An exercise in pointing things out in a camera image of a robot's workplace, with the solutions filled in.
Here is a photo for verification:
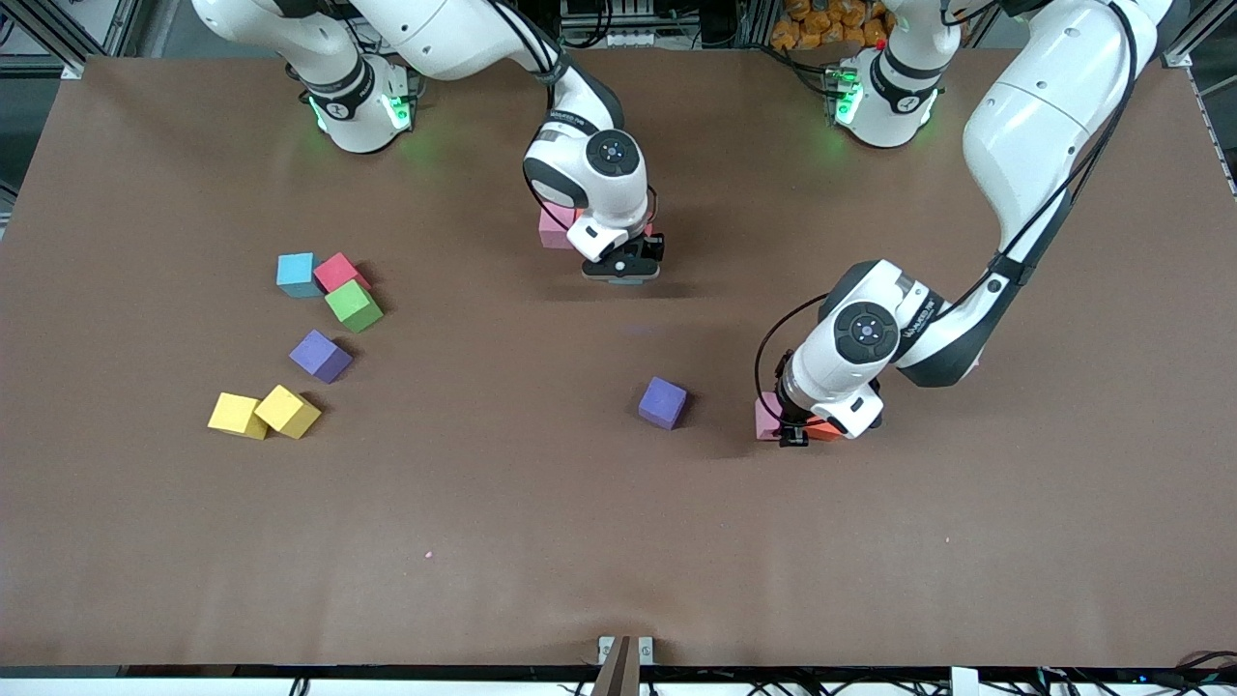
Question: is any purple foam cube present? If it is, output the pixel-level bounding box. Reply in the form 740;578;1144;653
288;329;354;385
638;376;689;431

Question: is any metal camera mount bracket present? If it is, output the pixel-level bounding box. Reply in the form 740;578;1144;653
591;634;656;696

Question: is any orange snack bag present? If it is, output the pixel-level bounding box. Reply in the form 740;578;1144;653
770;0;890;51

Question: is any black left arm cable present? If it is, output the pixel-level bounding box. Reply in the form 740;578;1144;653
754;293;842;392

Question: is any grey electronics box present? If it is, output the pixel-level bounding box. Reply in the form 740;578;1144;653
559;0;660;49

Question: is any green foam cube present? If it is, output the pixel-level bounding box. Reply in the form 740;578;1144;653
324;279;385;334

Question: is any aluminium frame profile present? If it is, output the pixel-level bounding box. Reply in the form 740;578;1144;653
0;0;146;80
1165;0;1237;71

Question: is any yellow foam cube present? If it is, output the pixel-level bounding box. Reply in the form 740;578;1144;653
207;391;270;441
254;384;323;441

